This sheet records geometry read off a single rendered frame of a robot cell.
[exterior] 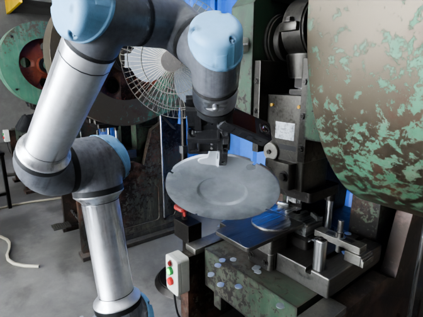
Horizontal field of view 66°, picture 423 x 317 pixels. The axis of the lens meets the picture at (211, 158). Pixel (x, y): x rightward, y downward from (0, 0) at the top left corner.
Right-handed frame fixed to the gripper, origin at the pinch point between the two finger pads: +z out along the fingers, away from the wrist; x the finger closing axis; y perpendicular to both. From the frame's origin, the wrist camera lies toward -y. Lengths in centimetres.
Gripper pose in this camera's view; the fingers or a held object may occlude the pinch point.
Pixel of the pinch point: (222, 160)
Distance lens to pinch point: 73.9
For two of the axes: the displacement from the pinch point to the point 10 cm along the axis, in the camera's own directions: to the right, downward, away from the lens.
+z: -0.1, 5.2, 8.6
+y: -10.0, 0.0, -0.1
